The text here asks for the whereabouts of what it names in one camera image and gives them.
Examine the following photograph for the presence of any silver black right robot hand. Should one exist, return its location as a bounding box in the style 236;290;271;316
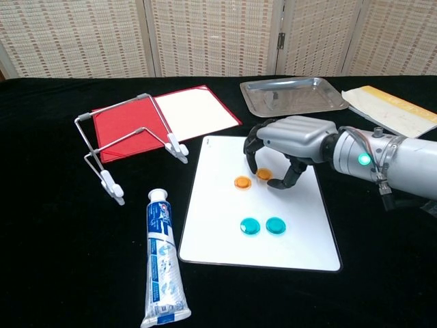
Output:
242;115;339;190

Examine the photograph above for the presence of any teal round magnet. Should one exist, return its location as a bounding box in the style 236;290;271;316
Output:
266;217;287;235
240;217;262;236

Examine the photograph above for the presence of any white magnetic board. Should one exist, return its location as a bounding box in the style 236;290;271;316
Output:
178;135;343;273

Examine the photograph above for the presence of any stainless steel tray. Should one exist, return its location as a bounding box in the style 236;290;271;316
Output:
239;77;350;118

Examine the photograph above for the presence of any yellow and white booklet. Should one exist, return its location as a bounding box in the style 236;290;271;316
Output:
341;85;437;139

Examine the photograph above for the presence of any woven folding screen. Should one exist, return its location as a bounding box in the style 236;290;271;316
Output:
0;0;437;80

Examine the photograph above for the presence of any open red folder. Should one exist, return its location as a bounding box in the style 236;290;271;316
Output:
91;84;243;164

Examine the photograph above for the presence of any white blue toothpaste tube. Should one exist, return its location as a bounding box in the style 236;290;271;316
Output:
140;188;192;328

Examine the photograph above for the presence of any black tablecloth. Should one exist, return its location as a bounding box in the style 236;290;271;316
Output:
0;74;437;328

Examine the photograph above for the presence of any white wire book stand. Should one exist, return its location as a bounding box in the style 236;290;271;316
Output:
74;92;190;206

